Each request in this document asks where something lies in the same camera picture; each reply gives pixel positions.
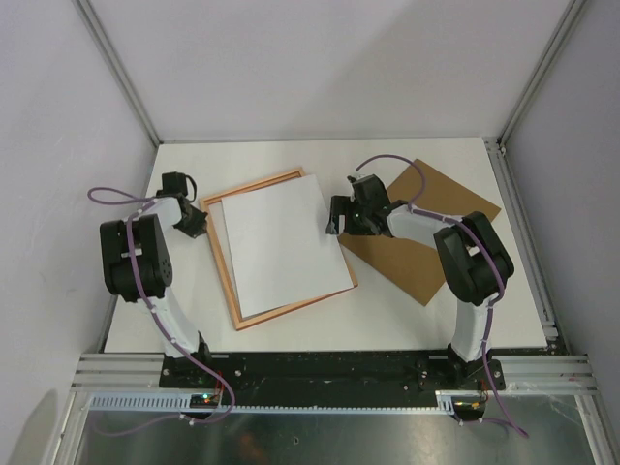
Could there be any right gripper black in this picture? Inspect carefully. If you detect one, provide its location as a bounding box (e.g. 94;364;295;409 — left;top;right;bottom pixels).
325;196;373;235

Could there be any orange wooden picture frame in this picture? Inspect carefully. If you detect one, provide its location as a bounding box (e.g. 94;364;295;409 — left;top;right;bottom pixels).
200;168;358;330

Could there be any printed photo sheet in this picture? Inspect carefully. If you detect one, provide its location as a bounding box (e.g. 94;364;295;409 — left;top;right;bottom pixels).
222;174;354;317

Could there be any brown frame backing board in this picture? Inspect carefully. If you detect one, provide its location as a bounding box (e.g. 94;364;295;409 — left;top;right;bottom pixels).
339;160;501;305

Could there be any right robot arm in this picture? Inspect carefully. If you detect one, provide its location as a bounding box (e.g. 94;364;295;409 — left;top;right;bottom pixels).
325;175;514;388

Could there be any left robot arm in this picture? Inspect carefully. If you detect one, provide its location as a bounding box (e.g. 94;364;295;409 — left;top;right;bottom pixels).
87;171;214;388

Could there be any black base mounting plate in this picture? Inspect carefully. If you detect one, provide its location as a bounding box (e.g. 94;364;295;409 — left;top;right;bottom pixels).
188;350;506;406

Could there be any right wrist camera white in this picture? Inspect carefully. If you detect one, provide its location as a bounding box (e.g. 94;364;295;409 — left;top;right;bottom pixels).
347;172;363;184

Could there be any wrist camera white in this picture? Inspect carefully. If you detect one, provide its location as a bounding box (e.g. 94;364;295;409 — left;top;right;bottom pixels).
157;171;198;202
347;172;363;184

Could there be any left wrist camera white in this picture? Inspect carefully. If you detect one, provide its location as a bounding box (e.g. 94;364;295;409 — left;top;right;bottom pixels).
157;171;198;202

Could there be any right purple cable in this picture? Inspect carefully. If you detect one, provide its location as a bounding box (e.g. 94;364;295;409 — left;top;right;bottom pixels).
356;153;530;440

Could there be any purple cable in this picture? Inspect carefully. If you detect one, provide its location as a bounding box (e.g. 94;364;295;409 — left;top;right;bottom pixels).
356;153;530;440
86;186;237;437

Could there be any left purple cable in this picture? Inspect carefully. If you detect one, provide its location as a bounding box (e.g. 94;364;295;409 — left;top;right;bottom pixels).
86;186;237;437

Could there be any aluminium right side rail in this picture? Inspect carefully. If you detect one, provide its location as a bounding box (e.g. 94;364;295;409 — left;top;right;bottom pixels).
482;138;563;354

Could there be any aluminium rail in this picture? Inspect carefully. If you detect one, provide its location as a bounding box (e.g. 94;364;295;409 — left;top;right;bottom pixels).
482;138;563;354
72;354;599;395

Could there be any grey slotted cable duct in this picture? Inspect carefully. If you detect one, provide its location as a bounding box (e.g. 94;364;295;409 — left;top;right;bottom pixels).
87;391;454;416

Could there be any left aluminium corner post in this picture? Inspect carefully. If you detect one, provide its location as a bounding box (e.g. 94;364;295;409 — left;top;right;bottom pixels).
72;0;162;148

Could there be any aluminium corner post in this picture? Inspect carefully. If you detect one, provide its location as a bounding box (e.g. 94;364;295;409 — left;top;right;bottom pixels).
72;0;162;148
496;0;591;147

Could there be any aluminium front rail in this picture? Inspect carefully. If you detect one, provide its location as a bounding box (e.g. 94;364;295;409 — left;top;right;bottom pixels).
72;354;599;395

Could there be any right aluminium corner post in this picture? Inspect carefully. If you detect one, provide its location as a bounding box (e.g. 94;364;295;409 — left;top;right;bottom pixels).
496;0;591;147

